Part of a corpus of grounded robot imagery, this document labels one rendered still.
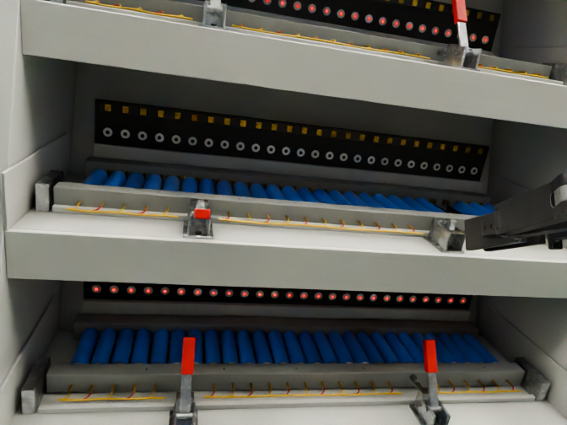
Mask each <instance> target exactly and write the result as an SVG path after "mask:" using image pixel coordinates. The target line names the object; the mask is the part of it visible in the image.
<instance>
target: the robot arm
mask: <svg viewBox="0 0 567 425"><path fill-rule="evenodd" d="M464 224H465V240H466V250H481V249H483V250H484V251H490V252H491V251H497V250H508V249H514V248H520V247H526V246H532V245H542V244H546V240H545V237H546V236H547V238H548V249H549V250H562V249H563V243H562V240H564V239H567V171H566V172H564V173H562V174H560V175H558V176H557V177H556V178H554V179H553V180H552V181H551V182H550V183H548V184H546V185H544V186H540V187H538V188H536V189H533V190H531V191H528V192H525V193H523V194H521V195H519V196H515V197H513V198H511V199H507V200H506V201H504V202H501V203H499V204H496V205H494V212H492V213H489V214H485V215H482V216H478V217H475V218H469V219H466V220H465V221H464Z"/></svg>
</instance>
